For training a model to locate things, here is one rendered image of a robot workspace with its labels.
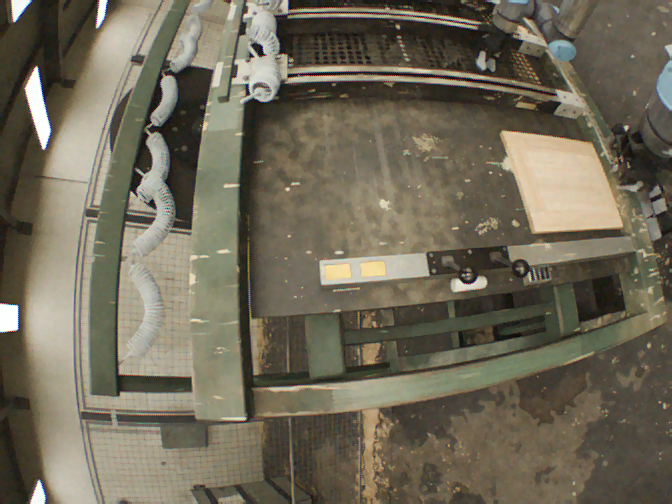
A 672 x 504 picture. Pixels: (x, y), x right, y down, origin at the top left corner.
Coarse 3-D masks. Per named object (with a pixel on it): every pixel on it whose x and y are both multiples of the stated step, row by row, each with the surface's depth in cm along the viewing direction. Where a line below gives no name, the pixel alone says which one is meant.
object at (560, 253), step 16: (592, 240) 74; (608, 240) 75; (624, 240) 75; (384, 256) 70; (400, 256) 70; (416, 256) 70; (512, 256) 71; (528, 256) 71; (544, 256) 72; (560, 256) 72; (576, 256) 72; (592, 256) 73; (608, 256) 75; (320, 272) 68; (352, 272) 68; (400, 272) 69; (416, 272) 69; (480, 272) 71; (496, 272) 74
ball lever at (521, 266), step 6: (492, 252) 70; (498, 252) 69; (492, 258) 69; (498, 258) 68; (510, 264) 63; (516, 264) 59; (522, 264) 58; (528, 264) 58; (516, 270) 59; (522, 270) 58; (528, 270) 58; (516, 276) 59; (522, 276) 59
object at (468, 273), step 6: (444, 258) 68; (450, 258) 68; (444, 264) 68; (450, 264) 66; (456, 264) 64; (468, 264) 58; (462, 270) 58; (468, 270) 57; (474, 270) 57; (462, 276) 58; (468, 276) 57; (474, 276) 57; (462, 282) 59; (468, 282) 58; (474, 282) 58
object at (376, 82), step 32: (256, 32) 65; (288, 96) 85; (320, 96) 86; (352, 96) 87; (384, 96) 88; (416, 96) 88; (448, 96) 88; (480, 96) 87; (512, 96) 86; (544, 96) 86; (576, 96) 88
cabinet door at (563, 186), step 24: (504, 144) 86; (528, 144) 85; (552, 144) 86; (576, 144) 87; (528, 168) 82; (552, 168) 83; (576, 168) 84; (600, 168) 85; (528, 192) 79; (552, 192) 81; (576, 192) 81; (600, 192) 82; (528, 216) 79; (552, 216) 78; (576, 216) 78; (600, 216) 79
